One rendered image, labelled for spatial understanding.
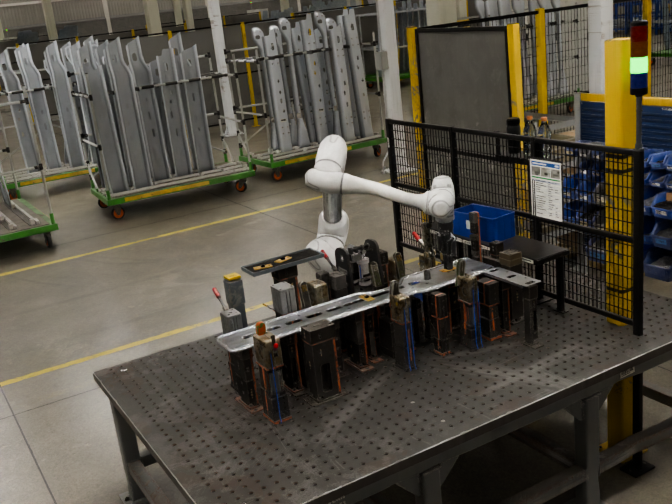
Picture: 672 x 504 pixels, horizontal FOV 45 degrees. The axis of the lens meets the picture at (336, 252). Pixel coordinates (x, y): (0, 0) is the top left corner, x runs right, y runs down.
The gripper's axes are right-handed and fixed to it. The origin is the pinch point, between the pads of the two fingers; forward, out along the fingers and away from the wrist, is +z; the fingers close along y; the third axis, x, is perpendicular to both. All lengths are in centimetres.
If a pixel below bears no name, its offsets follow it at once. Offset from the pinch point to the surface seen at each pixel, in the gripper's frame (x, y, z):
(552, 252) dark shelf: 45, 22, 2
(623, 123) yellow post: 59, 53, -59
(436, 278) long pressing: -9.7, 3.0, 5.0
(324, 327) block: -81, 21, 3
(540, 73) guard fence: 306, -251, -42
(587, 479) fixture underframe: 12, 73, 87
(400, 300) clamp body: -43.0, 21.6, 1.5
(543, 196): 54, 8, -22
